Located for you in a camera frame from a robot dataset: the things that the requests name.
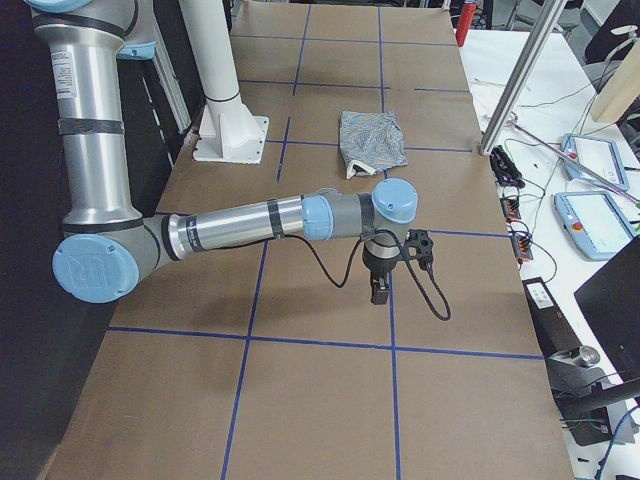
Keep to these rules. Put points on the black monitor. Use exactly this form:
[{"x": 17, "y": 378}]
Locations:
[{"x": 609, "y": 302}]

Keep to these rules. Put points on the lower blue teach pendant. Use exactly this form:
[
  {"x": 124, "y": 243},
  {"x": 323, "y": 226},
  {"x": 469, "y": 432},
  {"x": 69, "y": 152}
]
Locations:
[{"x": 594, "y": 222}]

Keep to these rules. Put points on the orange black connector module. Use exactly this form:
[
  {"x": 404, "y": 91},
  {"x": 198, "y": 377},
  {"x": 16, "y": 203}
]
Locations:
[{"x": 520, "y": 235}]

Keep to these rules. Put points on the aluminium frame post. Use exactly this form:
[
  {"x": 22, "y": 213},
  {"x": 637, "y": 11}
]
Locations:
[{"x": 532, "y": 49}]

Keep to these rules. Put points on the upper blue teach pendant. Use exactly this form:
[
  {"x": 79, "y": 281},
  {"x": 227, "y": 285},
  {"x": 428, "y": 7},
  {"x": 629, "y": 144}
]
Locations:
[{"x": 599, "y": 155}]

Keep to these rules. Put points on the red cylinder bottle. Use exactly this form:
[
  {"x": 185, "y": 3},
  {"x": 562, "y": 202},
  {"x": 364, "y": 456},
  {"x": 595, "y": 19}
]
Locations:
[{"x": 465, "y": 21}]

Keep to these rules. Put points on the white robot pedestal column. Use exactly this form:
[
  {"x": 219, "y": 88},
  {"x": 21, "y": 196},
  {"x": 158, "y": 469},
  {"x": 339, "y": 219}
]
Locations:
[{"x": 228, "y": 131}]

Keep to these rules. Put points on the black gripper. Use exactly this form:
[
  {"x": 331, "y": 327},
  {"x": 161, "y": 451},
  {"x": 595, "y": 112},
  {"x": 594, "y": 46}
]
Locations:
[{"x": 375, "y": 265}]

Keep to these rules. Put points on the blue teach pendant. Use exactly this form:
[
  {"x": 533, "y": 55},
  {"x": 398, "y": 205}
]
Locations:
[
  {"x": 594, "y": 222},
  {"x": 599, "y": 155}
]

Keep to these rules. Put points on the long metal grabber rod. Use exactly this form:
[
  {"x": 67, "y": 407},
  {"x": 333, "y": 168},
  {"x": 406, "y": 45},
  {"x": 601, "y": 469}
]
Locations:
[{"x": 570, "y": 160}]

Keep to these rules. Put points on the black camera stand mount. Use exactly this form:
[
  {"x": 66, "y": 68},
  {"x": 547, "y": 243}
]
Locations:
[{"x": 589, "y": 401}]

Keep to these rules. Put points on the blue white striped polo shirt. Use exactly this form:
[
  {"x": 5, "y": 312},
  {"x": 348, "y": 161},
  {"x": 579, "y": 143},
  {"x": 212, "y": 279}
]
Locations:
[{"x": 370, "y": 143}]

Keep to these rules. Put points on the wooden beam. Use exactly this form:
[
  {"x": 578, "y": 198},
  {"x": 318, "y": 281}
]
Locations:
[{"x": 623, "y": 87}]

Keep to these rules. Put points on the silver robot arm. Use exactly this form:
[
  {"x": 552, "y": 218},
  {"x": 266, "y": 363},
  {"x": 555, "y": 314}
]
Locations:
[{"x": 113, "y": 235}]

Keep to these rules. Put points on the black power strip box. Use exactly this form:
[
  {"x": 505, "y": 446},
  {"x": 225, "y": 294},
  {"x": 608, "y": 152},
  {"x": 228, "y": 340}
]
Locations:
[{"x": 553, "y": 331}]

